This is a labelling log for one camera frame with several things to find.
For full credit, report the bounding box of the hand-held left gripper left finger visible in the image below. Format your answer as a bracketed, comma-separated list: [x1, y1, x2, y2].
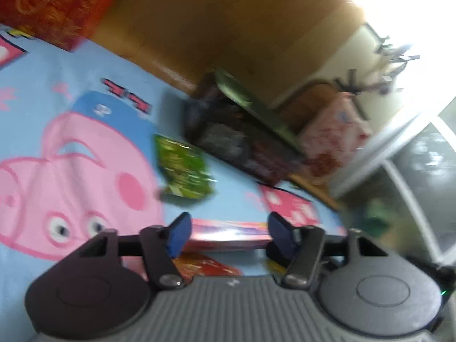
[73, 212, 193, 291]

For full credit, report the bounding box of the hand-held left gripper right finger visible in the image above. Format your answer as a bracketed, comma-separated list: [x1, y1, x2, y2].
[265, 212, 389, 289]

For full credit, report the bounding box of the pink snack box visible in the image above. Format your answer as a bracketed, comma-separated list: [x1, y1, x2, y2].
[183, 219, 271, 253]

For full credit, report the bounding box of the green snack packet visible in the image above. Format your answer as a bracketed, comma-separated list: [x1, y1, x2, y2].
[153, 133, 216, 200]

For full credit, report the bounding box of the dark storage box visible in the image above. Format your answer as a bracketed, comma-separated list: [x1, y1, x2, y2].
[182, 68, 307, 186]

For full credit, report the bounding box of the red snack packet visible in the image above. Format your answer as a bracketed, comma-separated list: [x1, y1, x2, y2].
[173, 251, 245, 278]

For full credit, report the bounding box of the pink plastic bag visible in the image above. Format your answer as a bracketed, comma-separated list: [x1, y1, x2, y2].
[299, 93, 371, 179]

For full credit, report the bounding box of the white framed glass door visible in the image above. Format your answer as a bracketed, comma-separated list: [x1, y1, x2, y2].
[328, 107, 456, 264]

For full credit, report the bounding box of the wooden chair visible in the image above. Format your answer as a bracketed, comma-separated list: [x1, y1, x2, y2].
[271, 80, 343, 132]

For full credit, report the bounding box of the black tape cross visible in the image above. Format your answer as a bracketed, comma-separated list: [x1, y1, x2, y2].
[335, 69, 369, 120]

